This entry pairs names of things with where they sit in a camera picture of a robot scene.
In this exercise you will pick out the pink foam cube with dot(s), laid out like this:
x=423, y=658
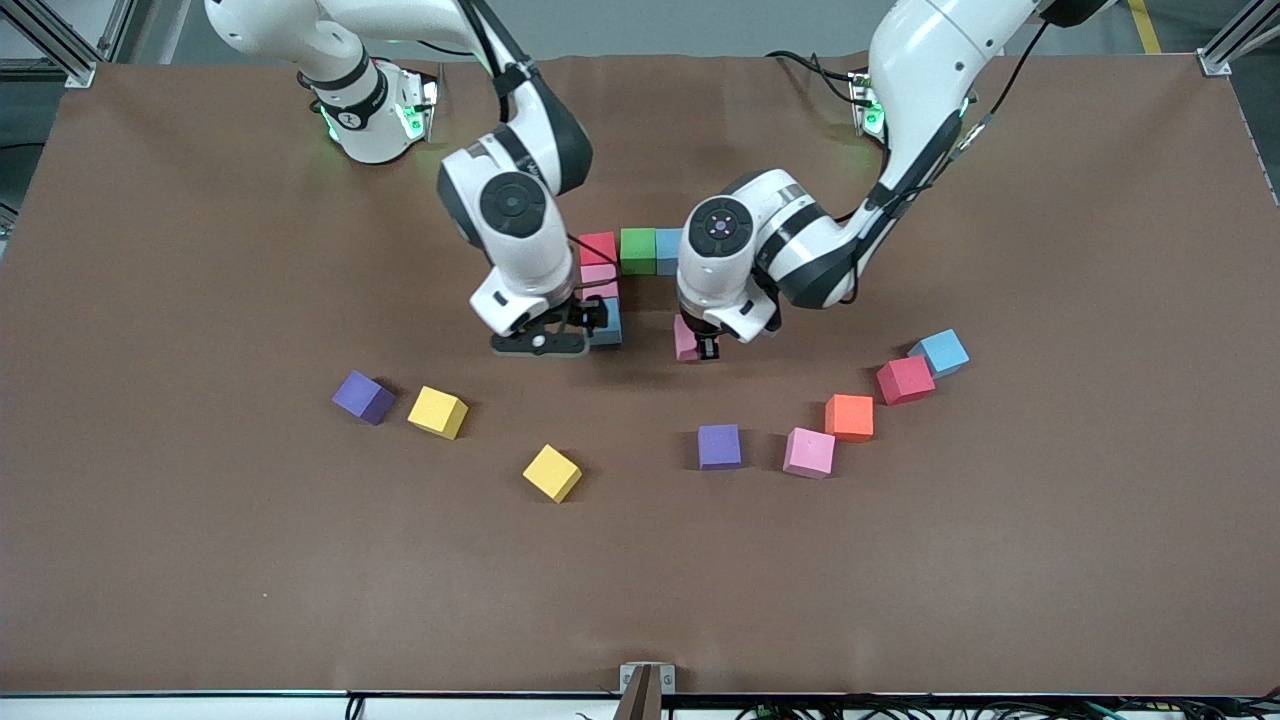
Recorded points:
x=809, y=451
x=604, y=275
x=685, y=340

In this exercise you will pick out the green foam cube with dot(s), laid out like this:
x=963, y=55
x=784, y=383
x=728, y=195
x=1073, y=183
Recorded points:
x=639, y=250

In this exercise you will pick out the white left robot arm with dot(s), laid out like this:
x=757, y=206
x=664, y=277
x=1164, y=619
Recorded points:
x=920, y=60

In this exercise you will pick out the light blue foam cube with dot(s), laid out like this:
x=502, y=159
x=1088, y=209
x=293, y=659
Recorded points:
x=613, y=332
x=667, y=255
x=942, y=350

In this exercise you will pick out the purple foam cube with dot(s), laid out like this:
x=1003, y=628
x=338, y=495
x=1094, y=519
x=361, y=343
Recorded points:
x=361, y=395
x=719, y=445

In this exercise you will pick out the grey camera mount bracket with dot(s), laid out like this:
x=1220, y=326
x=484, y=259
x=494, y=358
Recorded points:
x=645, y=690

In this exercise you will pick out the aluminium frame extrusion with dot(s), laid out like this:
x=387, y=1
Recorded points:
x=115, y=30
x=1215, y=62
x=70, y=68

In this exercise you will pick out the brown table cover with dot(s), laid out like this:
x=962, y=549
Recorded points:
x=200, y=560

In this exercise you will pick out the yellow foam cube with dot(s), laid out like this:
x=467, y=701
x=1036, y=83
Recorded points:
x=436, y=410
x=551, y=471

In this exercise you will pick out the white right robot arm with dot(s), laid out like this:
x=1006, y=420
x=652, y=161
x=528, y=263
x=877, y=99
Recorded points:
x=530, y=260

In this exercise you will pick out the red foam cube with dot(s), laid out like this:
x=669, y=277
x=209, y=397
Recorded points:
x=904, y=378
x=600, y=247

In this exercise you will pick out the orange foam cube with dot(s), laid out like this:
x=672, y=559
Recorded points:
x=849, y=416

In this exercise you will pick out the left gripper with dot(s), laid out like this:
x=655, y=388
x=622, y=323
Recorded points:
x=708, y=347

